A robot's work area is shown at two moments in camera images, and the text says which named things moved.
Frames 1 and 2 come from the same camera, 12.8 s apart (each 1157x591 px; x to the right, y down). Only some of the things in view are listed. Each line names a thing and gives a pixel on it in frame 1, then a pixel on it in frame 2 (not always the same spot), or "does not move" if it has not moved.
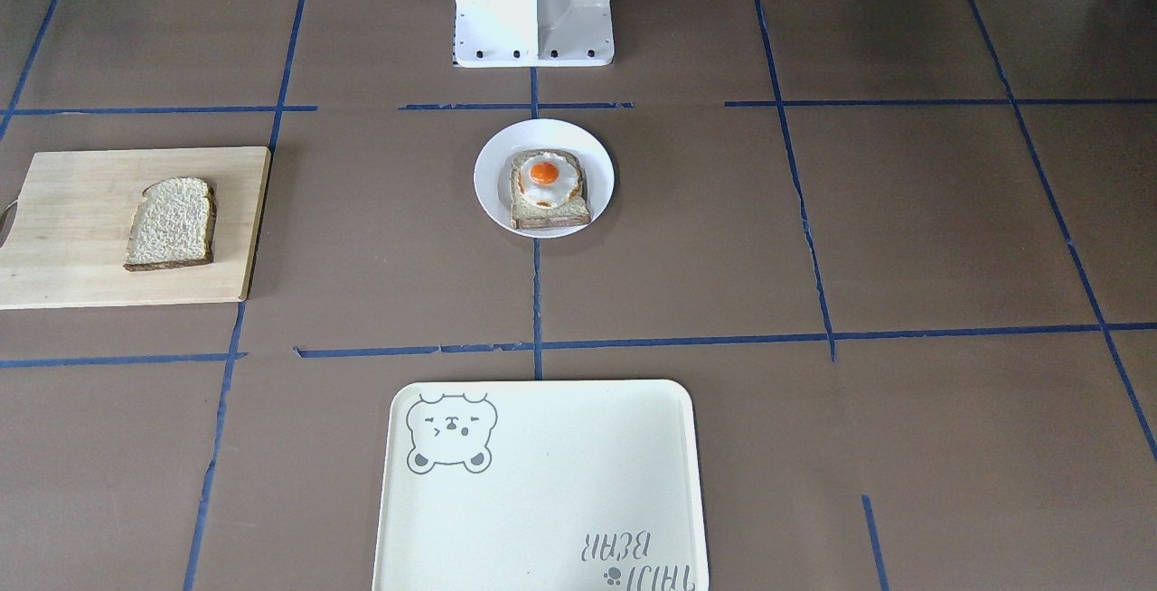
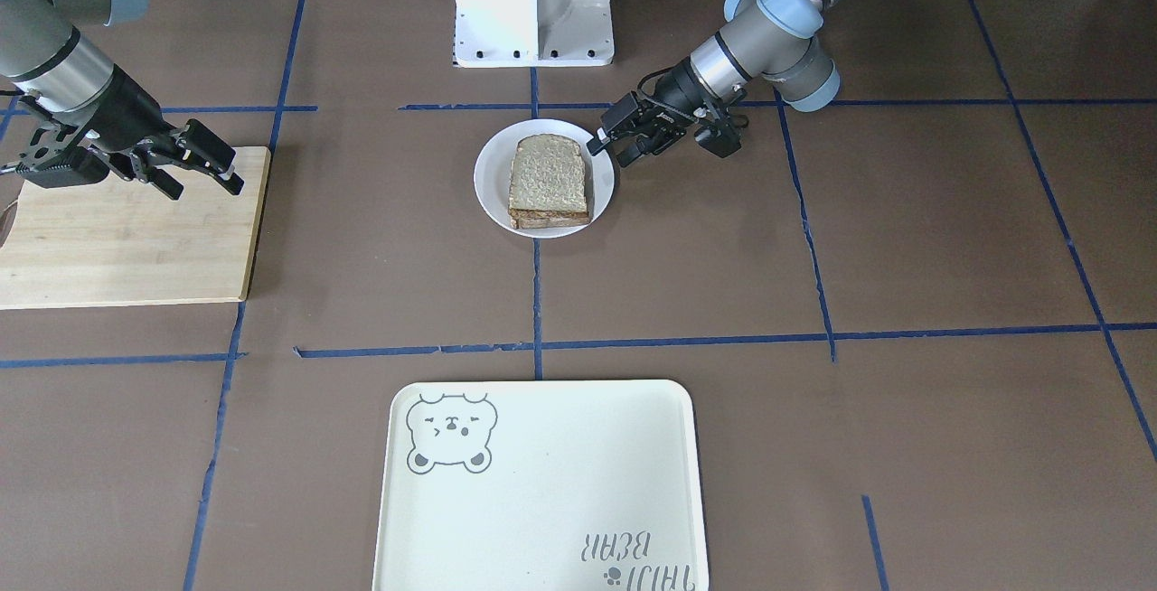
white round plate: [543, 178] does not move
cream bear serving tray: [541, 485] does not move
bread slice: [174, 225] → [548, 174]
